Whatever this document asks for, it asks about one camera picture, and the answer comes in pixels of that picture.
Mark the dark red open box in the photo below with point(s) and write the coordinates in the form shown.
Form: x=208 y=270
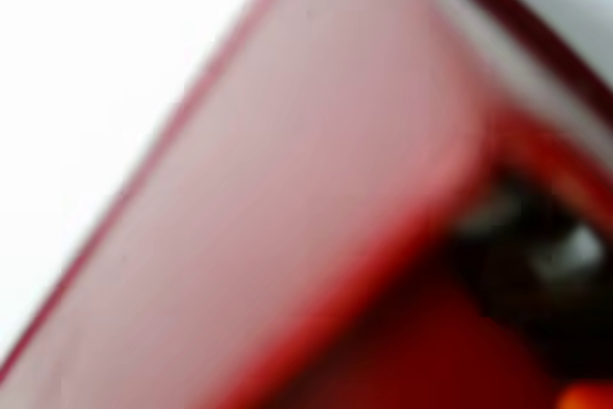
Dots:
x=297 y=188

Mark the small black object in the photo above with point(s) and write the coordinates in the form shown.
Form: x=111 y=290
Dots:
x=517 y=260

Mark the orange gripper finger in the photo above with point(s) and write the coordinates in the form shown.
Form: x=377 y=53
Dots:
x=589 y=399

